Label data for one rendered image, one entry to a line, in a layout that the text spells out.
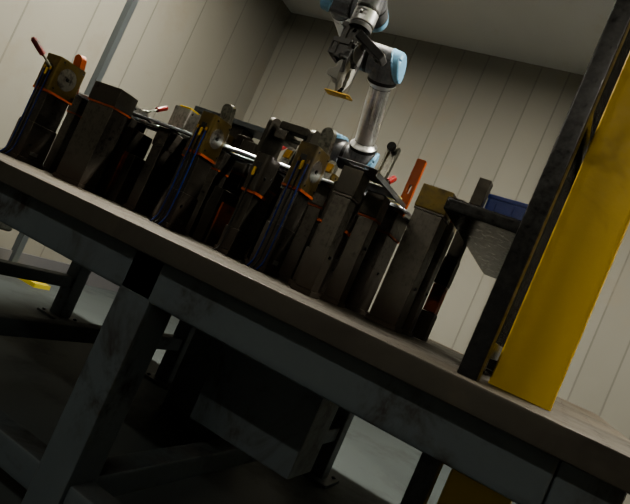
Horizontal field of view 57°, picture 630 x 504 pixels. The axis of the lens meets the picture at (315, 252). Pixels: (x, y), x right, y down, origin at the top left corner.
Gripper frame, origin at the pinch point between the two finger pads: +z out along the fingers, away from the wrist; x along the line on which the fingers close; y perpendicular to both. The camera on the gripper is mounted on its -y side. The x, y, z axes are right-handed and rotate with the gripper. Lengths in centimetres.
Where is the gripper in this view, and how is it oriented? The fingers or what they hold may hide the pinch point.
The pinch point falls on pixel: (340, 89)
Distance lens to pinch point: 176.7
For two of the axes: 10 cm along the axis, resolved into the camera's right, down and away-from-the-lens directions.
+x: -3.5, -1.9, -9.2
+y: -8.5, -3.5, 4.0
